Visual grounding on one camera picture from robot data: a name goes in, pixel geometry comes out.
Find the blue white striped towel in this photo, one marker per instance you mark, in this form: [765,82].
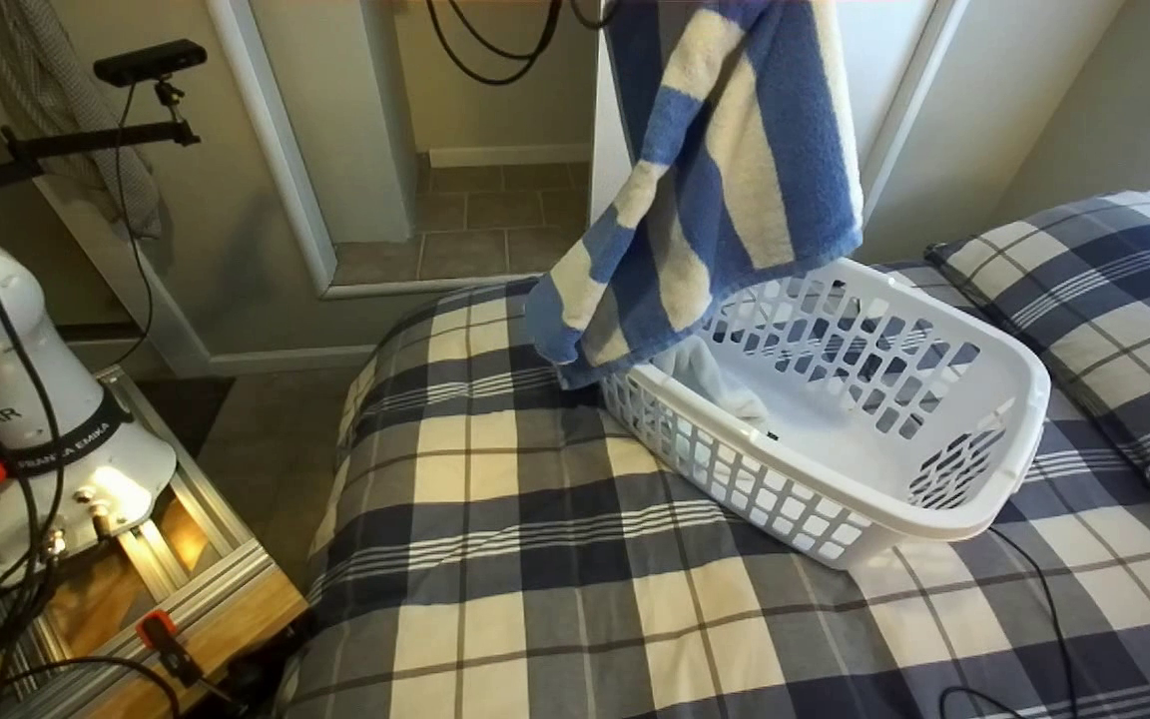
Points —
[736,174]

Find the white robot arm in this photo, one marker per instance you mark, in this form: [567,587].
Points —
[17,334]

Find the white plastic laundry basket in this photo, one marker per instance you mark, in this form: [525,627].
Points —
[840,455]

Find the white cloth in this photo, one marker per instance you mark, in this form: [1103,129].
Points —
[721,386]

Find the plaid comforter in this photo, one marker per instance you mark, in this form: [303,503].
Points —
[758,627]

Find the large plaid pillow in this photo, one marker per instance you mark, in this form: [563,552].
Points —
[1108,304]

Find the black stereo camera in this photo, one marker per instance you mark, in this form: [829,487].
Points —
[147,62]

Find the black camera stand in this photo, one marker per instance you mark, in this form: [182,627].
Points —
[97,139]

